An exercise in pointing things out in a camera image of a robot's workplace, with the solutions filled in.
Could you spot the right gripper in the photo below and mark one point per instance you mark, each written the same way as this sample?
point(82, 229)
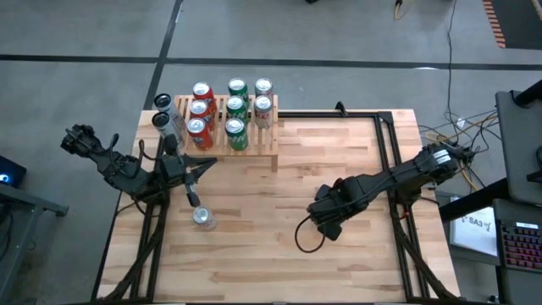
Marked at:
point(334, 203)

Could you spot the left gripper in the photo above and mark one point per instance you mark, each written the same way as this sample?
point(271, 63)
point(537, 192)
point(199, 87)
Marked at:
point(173, 171)

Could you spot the orange Fanta can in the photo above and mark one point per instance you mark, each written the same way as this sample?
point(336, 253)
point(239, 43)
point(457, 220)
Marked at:
point(202, 90)
point(199, 135)
point(199, 109)

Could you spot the green Sprite can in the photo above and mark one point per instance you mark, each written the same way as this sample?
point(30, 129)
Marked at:
point(238, 87)
point(237, 135)
point(237, 108)

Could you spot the Celsius Arctic Vibe can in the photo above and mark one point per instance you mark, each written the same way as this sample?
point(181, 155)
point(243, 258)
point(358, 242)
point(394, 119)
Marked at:
point(165, 103)
point(164, 125)

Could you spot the silver Diet Coke can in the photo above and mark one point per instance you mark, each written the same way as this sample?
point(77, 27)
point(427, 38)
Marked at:
point(263, 112)
point(263, 87)
point(204, 218)

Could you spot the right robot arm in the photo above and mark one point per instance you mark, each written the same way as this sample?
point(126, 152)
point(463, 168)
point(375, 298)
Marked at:
point(406, 173)

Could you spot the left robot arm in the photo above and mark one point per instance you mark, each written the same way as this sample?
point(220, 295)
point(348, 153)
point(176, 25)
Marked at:
point(114, 167)

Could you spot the wooden slatted shelf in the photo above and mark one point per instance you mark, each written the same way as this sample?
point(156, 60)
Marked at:
point(262, 144)

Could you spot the black power strip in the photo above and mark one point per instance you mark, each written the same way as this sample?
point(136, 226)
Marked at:
point(468, 153)

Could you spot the white SA3 sign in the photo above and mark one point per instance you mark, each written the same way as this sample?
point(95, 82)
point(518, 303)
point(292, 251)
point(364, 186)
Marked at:
point(474, 231)

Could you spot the black computer tower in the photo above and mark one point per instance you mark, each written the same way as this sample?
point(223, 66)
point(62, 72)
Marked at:
point(8, 171)

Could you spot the black keyboard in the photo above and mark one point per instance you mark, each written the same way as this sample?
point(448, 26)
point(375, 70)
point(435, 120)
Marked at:
point(523, 245)

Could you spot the black desk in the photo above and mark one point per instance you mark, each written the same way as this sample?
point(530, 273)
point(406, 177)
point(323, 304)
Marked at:
point(516, 288)

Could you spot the black floor mat orange stripes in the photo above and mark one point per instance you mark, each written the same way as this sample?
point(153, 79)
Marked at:
point(514, 21)

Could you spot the black frame clamp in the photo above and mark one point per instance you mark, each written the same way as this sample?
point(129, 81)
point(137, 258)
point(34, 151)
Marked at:
point(340, 108)

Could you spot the black frame post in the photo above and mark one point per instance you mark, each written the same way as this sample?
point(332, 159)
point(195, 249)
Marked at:
point(529, 93)

